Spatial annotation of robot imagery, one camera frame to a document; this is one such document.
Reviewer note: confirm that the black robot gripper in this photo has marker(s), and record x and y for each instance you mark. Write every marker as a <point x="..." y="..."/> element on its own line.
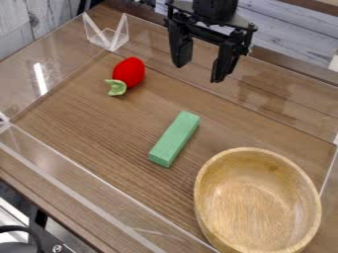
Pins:
<point x="212" y="21"/>

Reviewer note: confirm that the red plush strawberry toy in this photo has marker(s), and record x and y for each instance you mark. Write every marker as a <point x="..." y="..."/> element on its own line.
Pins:
<point x="128" y="74"/>

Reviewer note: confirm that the green rectangular foam block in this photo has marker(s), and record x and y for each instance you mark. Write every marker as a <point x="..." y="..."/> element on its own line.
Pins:
<point x="174" y="139"/>

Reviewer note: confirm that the round wooden bowl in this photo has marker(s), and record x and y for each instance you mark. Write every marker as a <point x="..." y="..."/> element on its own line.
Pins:
<point x="255" y="202"/>

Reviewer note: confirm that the black metal table leg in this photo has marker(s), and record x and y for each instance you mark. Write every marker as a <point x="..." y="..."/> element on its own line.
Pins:
<point x="51" y="244"/>

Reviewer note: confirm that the clear acrylic corner bracket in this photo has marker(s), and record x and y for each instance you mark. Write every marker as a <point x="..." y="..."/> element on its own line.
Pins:
<point x="107" y="38"/>

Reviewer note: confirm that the clear acrylic tray enclosure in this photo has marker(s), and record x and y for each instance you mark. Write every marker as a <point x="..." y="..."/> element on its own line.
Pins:
<point x="75" y="145"/>

